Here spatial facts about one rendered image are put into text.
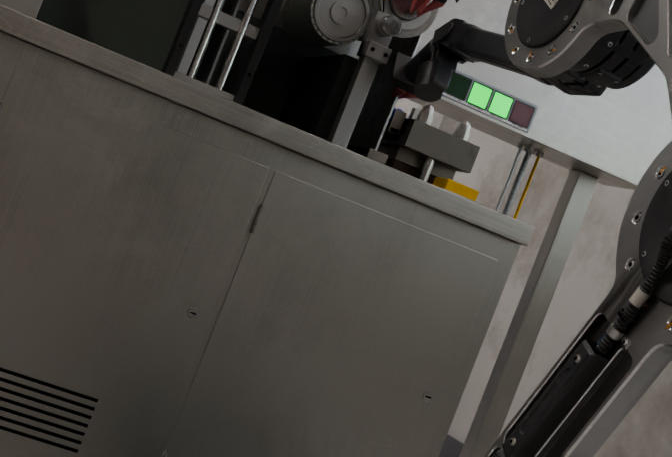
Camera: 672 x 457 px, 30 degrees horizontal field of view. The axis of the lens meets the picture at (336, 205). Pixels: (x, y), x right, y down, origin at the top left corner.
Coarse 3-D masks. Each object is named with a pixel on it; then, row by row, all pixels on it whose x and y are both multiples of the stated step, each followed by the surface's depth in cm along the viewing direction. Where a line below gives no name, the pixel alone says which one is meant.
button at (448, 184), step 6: (438, 180) 243; (444, 180) 240; (450, 180) 239; (438, 186) 242; (444, 186) 239; (450, 186) 239; (456, 186) 239; (462, 186) 240; (456, 192) 239; (462, 192) 240; (468, 192) 240; (474, 192) 240; (474, 198) 241
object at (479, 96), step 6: (474, 84) 302; (474, 90) 302; (480, 90) 302; (486, 90) 303; (474, 96) 302; (480, 96) 302; (486, 96) 303; (474, 102) 302; (480, 102) 303; (486, 102) 303
